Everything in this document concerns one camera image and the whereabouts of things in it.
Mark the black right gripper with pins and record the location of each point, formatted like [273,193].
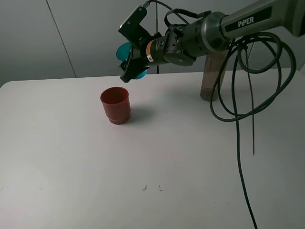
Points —
[156,51]

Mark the teal translucent plastic cup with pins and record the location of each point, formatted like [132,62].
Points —
[124,55]

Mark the smoky translucent water bottle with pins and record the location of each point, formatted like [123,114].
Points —
[213,64]

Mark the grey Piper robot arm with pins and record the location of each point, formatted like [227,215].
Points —
[211,32]

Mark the red plastic cup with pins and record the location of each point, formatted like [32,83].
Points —
[115,101]

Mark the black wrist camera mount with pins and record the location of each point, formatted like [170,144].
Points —
[132,30]

